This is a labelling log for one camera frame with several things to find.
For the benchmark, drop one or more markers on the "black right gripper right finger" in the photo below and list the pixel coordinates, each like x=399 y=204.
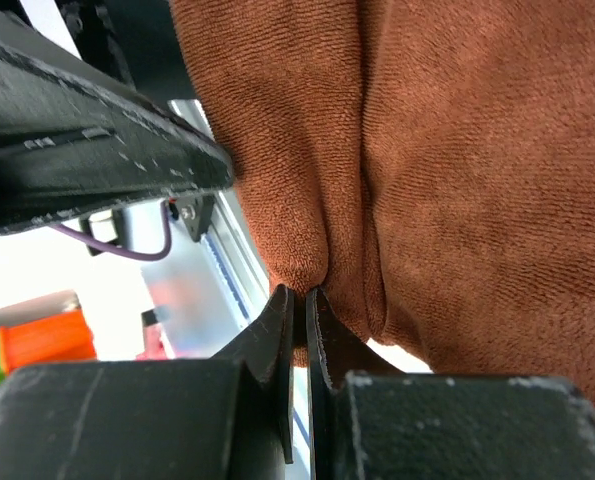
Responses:
x=354 y=402

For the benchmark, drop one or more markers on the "orange green plastic object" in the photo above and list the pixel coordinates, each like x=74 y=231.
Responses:
x=64 y=337

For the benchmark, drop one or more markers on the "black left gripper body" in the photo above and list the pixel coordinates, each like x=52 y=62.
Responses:
x=133 y=42

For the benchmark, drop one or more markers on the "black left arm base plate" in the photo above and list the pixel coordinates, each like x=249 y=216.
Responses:
x=195 y=212

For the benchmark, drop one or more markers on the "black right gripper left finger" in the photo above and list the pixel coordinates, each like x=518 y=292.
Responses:
x=264 y=406

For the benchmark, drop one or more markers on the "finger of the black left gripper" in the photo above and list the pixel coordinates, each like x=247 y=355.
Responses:
x=70 y=147

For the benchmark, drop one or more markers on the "aluminium extrusion rail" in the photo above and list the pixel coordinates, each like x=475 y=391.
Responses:
x=230 y=243

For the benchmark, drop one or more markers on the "rust orange towel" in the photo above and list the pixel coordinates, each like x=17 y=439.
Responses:
x=430 y=164

